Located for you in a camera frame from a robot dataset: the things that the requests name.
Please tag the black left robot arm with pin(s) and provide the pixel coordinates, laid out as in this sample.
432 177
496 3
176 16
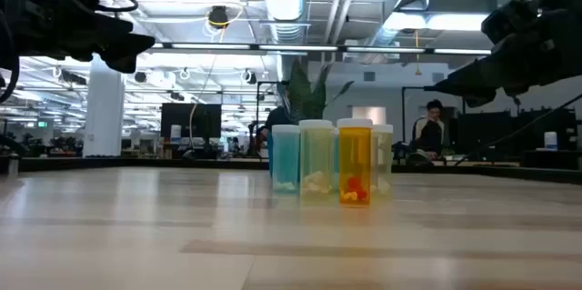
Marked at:
16 17

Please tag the person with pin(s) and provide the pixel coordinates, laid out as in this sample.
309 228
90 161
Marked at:
278 117
427 133

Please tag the pale yellow pill bottle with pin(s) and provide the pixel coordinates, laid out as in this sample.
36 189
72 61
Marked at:
383 158

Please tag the black ceiling-hung device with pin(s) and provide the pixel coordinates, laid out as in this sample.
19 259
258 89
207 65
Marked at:
218 16

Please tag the green pill bottle white cap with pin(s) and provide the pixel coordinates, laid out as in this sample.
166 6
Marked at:
316 158

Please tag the orange pill bottle white cap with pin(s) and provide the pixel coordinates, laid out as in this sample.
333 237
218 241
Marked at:
354 158

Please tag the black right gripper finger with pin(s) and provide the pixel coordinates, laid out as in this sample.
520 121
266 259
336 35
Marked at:
523 60
477 90

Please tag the white room column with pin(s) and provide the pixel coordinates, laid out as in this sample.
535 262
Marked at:
103 112

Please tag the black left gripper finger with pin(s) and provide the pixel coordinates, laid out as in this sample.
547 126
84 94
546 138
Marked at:
116 26
132 51

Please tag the black aluminium table frame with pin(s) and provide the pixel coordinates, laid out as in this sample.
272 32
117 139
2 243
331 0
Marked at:
136 164

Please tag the long linear ceiling light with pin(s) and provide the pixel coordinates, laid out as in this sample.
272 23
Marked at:
209 46

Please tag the black desk monitor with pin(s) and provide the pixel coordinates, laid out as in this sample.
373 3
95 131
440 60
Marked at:
482 133
564 122

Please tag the black wall screen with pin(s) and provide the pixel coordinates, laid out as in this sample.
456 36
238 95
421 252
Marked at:
191 119

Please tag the white canister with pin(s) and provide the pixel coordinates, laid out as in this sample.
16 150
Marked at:
175 134
550 141

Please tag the teal pill bottle white cap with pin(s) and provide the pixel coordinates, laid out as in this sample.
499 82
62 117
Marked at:
285 158

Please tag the green exit sign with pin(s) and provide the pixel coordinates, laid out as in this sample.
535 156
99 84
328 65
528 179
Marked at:
42 124

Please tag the snake plant in white pot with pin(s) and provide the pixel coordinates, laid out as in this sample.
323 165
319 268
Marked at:
304 94

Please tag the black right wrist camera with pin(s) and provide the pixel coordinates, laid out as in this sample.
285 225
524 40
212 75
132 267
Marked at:
514 22

